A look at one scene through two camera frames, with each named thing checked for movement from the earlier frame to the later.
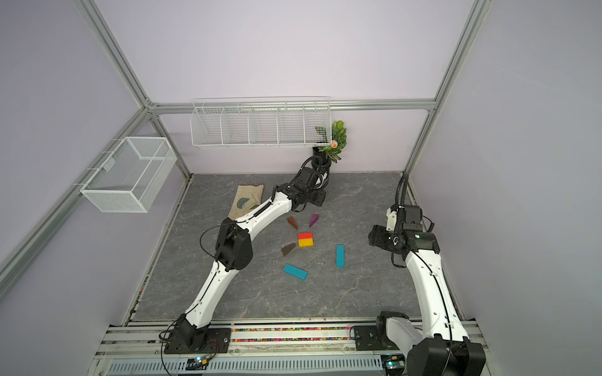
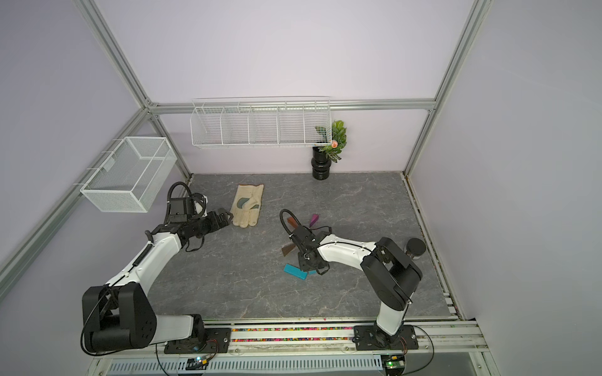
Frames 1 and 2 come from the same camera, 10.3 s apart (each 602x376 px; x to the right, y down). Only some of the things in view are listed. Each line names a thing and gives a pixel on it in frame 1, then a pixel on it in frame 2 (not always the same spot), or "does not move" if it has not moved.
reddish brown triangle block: (291, 220) does not move
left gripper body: (316, 197) to (208, 224)
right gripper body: (384, 239) to (302, 262)
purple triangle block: (313, 219) does not move
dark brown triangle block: (287, 248) does not move
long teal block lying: (295, 271) does not move
